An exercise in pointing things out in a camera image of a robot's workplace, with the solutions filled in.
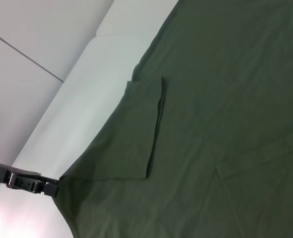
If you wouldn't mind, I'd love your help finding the dark green shirt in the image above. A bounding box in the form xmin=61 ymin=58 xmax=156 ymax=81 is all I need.
xmin=56 ymin=0 xmax=293 ymax=238

